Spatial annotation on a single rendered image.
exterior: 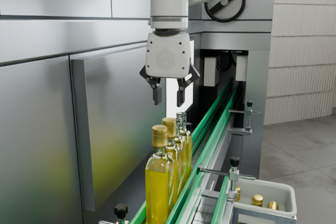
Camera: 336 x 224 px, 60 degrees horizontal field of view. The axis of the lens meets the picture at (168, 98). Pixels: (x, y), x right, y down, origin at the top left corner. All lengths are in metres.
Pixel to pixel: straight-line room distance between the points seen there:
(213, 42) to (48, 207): 1.27
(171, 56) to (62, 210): 0.39
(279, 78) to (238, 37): 3.12
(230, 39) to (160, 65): 1.02
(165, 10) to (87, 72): 0.20
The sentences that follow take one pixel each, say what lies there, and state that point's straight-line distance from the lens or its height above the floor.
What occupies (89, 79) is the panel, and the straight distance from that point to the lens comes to 0.61.
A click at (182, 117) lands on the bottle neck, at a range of 0.81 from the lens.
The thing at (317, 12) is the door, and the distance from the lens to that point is 5.05.
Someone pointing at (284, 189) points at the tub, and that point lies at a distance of 1.13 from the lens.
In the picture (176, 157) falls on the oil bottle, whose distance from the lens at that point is 0.72.
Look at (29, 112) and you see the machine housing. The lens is 0.53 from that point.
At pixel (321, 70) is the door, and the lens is 5.28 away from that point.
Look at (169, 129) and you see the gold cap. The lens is 0.70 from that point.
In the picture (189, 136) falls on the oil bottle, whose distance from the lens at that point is 0.83.
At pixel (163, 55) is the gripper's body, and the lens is 0.65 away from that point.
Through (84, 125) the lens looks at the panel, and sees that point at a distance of 0.63.
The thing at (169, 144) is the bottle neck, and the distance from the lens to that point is 0.72.
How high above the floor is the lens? 1.56
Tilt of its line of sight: 15 degrees down
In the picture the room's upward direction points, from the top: straight up
